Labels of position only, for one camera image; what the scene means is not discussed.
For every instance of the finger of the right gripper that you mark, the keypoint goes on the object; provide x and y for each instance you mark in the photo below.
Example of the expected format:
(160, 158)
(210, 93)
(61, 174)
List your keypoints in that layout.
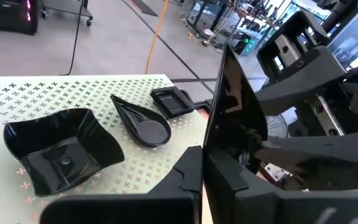
(300, 84)
(322, 161)

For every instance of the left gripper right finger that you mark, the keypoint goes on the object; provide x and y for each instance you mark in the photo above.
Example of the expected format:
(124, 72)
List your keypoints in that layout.
(291, 208)

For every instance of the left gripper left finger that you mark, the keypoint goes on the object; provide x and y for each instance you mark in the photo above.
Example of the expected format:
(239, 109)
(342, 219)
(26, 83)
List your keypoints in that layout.
(120, 210)

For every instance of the black teardrop mini plate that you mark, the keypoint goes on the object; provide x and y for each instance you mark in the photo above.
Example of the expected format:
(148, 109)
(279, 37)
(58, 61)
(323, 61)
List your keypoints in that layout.
(148, 130)
(232, 109)

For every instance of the black wavy mini plate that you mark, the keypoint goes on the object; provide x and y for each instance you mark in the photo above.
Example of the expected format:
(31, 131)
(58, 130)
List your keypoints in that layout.
(64, 155)

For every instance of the black square mini plate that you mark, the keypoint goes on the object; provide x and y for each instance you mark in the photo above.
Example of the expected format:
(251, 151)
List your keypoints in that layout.
(171, 102)
(163, 114)

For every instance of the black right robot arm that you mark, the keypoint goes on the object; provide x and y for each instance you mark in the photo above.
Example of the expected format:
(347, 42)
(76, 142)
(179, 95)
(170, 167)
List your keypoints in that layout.
(337, 12)

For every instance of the sage green perforated metal shelf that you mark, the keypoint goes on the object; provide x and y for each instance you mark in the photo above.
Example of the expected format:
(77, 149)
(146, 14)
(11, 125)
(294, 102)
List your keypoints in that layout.
(73, 90)

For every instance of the grey wheeled cart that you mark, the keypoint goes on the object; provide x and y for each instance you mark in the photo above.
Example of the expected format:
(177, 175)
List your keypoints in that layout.
(70, 9)

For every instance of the black computer case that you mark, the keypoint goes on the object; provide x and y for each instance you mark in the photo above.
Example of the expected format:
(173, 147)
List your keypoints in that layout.
(8, 15)

